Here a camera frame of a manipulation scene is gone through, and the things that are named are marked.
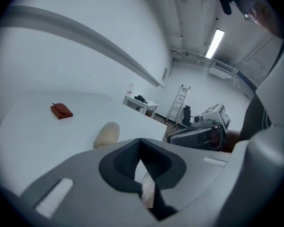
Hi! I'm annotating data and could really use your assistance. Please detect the beige oval stone-like object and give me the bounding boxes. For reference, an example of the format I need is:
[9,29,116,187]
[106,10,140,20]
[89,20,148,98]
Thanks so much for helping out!
[93,122,121,149]

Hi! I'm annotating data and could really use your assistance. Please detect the large white table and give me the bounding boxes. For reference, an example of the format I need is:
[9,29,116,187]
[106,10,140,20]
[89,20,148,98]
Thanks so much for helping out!
[0,89,169,198]

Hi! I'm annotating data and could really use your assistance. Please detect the person's face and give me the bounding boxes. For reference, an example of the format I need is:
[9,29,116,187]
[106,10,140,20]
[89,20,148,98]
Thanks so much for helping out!
[238,0,284,40]

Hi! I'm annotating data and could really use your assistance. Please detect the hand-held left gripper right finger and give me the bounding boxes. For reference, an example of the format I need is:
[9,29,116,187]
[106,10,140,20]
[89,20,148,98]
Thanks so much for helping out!
[139,138,233,222]

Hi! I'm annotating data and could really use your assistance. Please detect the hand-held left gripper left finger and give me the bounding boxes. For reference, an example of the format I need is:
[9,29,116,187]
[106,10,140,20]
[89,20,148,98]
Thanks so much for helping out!
[20,138,157,227]

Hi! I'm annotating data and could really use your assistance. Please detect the black object on table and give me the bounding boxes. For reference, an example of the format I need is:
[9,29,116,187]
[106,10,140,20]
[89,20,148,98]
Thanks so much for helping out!
[134,95,149,104]

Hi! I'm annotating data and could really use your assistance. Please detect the small white table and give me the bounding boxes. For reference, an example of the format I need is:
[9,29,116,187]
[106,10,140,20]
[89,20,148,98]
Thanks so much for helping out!
[123,96,160,116]

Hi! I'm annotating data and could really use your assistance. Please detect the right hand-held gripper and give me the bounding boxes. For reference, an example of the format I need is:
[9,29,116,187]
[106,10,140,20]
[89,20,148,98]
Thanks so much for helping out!
[169,103,232,150]

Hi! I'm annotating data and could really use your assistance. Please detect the ceiling tube light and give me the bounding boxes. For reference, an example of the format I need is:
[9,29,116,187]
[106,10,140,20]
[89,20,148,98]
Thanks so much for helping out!
[205,28,225,59]

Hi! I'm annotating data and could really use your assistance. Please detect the white ladder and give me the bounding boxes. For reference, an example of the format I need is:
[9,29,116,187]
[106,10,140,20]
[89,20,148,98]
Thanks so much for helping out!
[166,85,191,125]

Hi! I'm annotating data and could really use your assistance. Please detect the black office chair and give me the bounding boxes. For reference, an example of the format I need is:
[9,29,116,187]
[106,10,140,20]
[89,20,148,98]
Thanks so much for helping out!
[182,105,194,128]

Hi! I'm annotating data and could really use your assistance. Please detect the wall sign plate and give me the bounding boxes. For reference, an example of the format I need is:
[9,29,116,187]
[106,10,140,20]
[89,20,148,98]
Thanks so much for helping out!
[161,66,169,83]

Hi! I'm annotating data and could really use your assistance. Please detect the brown leather wallet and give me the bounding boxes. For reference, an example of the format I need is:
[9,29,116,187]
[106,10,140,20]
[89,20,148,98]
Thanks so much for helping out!
[50,102,74,121]

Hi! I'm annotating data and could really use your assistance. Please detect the white air conditioner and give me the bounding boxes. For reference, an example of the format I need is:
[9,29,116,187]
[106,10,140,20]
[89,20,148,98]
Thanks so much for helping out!
[208,60,238,80]

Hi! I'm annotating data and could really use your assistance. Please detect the person's eyeglasses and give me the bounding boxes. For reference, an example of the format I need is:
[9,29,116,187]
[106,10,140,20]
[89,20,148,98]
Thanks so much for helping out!
[242,7,259,21]

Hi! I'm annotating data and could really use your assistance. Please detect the person's black shirt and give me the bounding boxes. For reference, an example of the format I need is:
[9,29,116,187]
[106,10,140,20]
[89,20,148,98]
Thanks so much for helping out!
[240,95,273,142]

